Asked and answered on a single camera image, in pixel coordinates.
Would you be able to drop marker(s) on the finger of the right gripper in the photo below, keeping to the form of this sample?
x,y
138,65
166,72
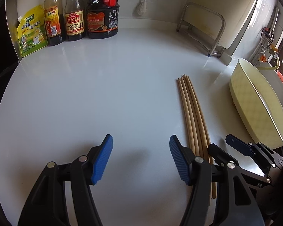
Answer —
x,y
222,158
263,156

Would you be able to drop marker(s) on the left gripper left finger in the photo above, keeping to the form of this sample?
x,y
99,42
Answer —
x,y
46,203

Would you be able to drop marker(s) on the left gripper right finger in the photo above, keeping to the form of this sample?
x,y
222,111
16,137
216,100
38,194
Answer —
x,y
235,203

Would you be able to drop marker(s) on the wooden chopstick seven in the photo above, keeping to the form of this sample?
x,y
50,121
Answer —
x,y
200,122

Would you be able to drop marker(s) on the wooden chopstick five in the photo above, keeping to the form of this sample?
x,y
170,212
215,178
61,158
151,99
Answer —
x,y
184,100

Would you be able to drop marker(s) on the wooden chopstick six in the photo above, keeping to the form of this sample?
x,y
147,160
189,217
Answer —
x,y
191,114

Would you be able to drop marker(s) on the cream oval basin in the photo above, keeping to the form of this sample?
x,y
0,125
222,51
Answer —
x,y
257,104

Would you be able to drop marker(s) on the pink soap dish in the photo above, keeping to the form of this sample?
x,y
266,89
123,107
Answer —
x,y
280,75

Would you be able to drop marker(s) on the gas valve with regulator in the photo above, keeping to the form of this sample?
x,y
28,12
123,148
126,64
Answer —
x,y
266,44

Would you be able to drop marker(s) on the white cutting board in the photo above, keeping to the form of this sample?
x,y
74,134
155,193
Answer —
x,y
235,13

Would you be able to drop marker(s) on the white hanging brush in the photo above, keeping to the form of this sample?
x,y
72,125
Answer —
x,y
141,8

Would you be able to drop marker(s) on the yellow green seasoning pouch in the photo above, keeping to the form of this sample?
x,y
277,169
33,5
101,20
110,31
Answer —
x,y
31,31

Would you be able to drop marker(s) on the yellow cap vinegar bottle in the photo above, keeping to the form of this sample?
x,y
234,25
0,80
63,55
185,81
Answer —
x,y
54,21

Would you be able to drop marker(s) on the clear soy sauce bottle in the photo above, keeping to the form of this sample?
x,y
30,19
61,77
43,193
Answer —
x,y
74,19

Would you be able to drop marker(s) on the large red cap soy jug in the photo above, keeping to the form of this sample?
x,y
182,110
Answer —
x,y
102,18

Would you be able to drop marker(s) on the metal rack frame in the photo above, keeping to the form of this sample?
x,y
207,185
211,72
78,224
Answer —
x,y
204,25

